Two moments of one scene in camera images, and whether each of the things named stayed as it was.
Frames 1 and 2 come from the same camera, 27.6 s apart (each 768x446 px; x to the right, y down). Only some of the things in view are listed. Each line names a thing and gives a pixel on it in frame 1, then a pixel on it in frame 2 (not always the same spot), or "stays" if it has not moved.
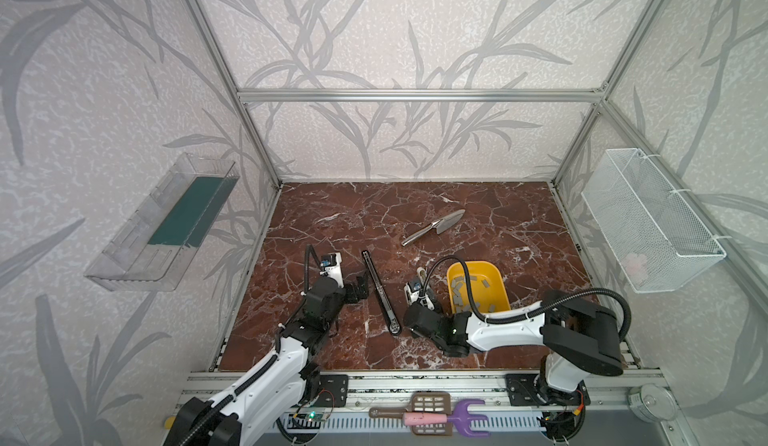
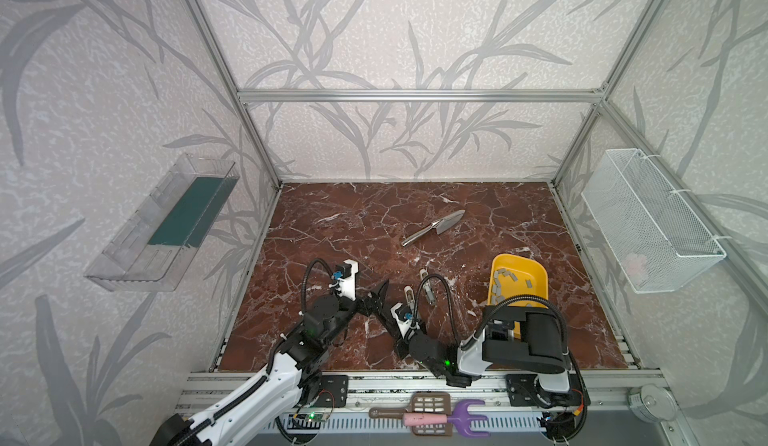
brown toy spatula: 437,402 stays
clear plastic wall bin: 152,251 stays
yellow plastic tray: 487,288 to 514,275
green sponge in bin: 195,211 stays
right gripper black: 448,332 to 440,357
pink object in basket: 636,266 stays
